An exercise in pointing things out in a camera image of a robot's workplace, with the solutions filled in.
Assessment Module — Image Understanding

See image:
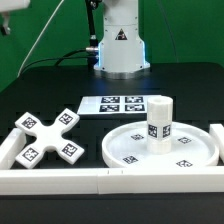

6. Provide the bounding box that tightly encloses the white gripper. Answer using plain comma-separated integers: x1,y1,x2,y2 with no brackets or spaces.
0,0,30,35

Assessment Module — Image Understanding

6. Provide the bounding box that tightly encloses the white cross table base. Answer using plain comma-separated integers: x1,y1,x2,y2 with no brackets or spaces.
15,109,84,169

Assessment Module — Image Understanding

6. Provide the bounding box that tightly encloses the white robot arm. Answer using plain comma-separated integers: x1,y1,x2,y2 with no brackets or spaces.
84,0,150,79

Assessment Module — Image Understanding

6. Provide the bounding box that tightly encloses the white round table top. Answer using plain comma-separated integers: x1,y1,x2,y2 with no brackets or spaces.
102,121,219,169

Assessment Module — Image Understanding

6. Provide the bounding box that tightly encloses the white left fence bar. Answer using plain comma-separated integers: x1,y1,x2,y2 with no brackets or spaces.
0,128,26,170

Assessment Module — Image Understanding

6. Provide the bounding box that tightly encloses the white fence bar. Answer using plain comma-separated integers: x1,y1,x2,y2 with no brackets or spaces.
0,128,26,170
0,166,224,195
209,123,224,163

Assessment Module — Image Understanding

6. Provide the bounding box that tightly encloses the white marker sheet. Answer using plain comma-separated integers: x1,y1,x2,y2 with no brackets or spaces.
77,95,152,115

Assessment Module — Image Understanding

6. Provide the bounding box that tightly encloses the white right fence bar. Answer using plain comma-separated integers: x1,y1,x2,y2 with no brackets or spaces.
209,123,224,163

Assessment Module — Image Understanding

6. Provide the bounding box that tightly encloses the white front fence bar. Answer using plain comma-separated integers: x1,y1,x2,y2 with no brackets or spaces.
0,166,224,195

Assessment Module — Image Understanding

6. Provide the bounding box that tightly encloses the white thin cable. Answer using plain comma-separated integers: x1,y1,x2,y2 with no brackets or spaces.
16,0,64,77

